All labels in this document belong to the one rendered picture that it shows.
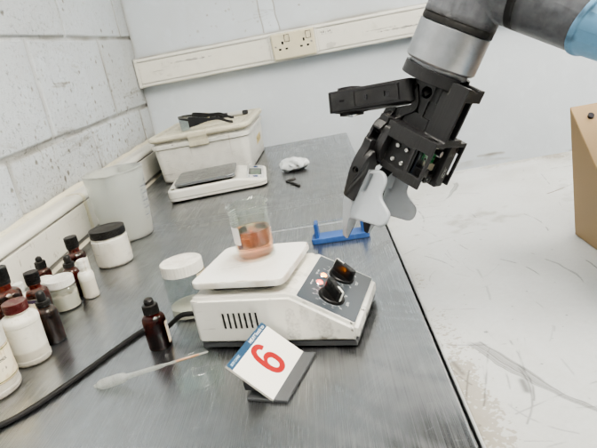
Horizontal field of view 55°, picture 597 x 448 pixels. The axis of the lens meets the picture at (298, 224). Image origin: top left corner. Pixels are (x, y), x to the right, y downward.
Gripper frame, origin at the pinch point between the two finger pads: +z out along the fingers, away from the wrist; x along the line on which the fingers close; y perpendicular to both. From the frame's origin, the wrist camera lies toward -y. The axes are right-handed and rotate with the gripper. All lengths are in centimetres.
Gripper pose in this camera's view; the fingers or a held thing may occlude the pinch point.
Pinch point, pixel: (355, 221)
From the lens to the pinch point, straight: 70.5
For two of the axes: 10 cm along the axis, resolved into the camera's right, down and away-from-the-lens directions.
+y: 6.8, 5.1, -5.2
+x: 6.6, -1.2, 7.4
